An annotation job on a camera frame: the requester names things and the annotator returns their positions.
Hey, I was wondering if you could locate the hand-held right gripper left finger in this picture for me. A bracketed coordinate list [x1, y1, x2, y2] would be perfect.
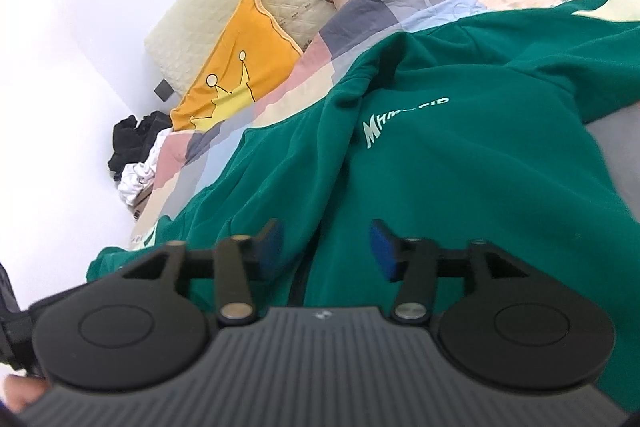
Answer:
[117, 218, 286, 323]

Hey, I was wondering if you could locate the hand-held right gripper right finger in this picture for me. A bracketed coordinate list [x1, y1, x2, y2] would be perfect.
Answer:
[369, 219, 531, 323]

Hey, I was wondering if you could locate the green sweatshirt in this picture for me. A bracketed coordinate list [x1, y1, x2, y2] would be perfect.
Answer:
[85, 0, 640, 388]

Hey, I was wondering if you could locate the pile of white clothes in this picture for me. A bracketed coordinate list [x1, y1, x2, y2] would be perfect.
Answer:
[117, 134, 168, 206]

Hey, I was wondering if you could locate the pile of black clothes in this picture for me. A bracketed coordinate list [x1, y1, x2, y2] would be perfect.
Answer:
[107, 111, 173, 182]

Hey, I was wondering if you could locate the person's left hand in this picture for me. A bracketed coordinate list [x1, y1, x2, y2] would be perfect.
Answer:
[0, 374, 51, 413]

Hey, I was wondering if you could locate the brown wooden nightstand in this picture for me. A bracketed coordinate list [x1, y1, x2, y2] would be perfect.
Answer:
[131, 193, 152, 223]

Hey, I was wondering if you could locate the yellow crown pillow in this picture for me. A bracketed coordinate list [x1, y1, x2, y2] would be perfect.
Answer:
[170, 0, 305, 134]

